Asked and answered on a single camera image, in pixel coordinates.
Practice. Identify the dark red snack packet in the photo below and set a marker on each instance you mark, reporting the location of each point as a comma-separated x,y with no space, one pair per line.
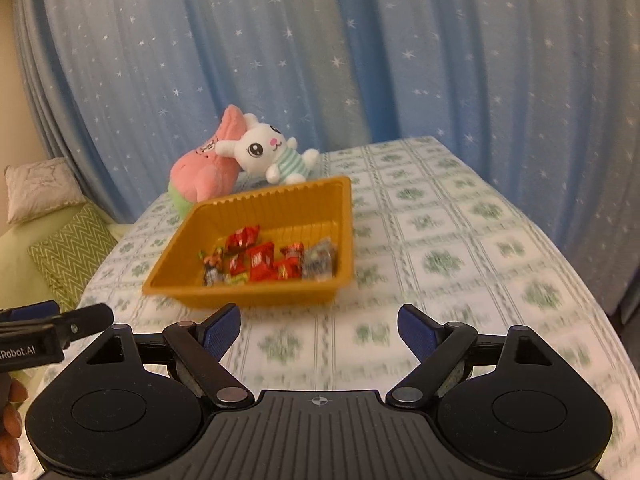
242,238

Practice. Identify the red foil twisted candy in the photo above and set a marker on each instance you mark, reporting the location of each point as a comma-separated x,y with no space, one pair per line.
287,271

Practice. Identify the person's left hand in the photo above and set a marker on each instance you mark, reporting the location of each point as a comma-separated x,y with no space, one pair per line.
10,422

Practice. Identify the green red candy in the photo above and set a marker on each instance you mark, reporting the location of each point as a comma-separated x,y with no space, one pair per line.
212,266

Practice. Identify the green snack packet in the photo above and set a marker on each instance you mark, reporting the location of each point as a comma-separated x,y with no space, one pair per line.
239,278

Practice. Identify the grey cushion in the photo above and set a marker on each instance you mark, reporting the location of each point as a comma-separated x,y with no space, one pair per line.
40,190

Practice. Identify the blue star curtain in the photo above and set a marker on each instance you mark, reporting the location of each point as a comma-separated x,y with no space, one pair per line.
400,50

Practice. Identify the orange plastic tray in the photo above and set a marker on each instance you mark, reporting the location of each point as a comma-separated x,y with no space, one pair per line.
300,202

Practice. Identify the bright red snack packet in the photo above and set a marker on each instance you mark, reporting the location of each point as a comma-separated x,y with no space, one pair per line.
261,261

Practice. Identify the pink star plush toy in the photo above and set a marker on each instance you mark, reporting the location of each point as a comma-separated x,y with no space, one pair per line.
200,175

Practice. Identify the green zigzag cushion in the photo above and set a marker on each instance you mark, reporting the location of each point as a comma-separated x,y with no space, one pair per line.
75,245

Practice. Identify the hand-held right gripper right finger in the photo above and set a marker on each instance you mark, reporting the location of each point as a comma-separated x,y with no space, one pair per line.
417,332

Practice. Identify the small red candy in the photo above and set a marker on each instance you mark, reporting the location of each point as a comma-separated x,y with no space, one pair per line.
236,264

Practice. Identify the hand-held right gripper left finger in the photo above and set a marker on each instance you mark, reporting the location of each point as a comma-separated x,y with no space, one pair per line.
222,332

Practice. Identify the white rabbit plush toy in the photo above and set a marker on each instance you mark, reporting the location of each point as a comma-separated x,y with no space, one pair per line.
255,147

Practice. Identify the light green sofa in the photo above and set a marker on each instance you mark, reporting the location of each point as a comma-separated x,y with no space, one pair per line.
15,260

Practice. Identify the silver snack packet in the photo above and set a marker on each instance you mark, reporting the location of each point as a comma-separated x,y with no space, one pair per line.
318,260

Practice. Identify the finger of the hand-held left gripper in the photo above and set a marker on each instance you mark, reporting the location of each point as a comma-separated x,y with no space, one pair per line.
90,319
32,311

